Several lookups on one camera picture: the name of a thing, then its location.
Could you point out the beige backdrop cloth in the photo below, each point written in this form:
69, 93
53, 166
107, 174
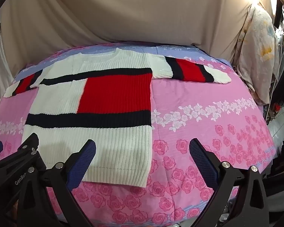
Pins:
132, 14

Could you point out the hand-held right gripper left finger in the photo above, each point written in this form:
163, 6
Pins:
83, 164

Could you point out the white red black knit sweater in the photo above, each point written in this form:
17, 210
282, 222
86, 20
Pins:
113, 92

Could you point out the pink floral bedsheet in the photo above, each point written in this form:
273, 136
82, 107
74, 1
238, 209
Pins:
203, 123

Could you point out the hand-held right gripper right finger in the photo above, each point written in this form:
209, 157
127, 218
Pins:
202, 164

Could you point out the pale floral hanging garment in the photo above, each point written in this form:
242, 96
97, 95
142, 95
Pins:
258, 52

